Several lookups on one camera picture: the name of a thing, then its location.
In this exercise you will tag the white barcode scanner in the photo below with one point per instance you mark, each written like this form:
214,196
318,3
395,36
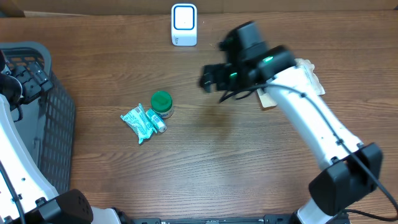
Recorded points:
184,24

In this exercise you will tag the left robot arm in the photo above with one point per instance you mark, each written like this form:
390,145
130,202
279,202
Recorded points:
28,197

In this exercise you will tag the beige food pouch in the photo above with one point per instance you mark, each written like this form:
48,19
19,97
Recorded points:
267,102

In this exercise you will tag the teal tissue pack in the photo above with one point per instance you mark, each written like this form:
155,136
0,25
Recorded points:
156,120

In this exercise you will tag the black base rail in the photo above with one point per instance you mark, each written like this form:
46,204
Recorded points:
266,219

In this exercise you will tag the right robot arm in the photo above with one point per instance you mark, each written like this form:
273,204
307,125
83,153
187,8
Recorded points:
349,170

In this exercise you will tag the grey plastic mesh basket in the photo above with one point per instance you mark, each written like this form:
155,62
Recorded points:
42,110

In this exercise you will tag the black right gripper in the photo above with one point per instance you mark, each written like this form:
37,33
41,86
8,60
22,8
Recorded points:
217,72

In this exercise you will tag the green lidded white jar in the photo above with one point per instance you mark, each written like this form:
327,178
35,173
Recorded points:
162,104

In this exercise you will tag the light green wipes packet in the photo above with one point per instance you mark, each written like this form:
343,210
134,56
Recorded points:
138,121

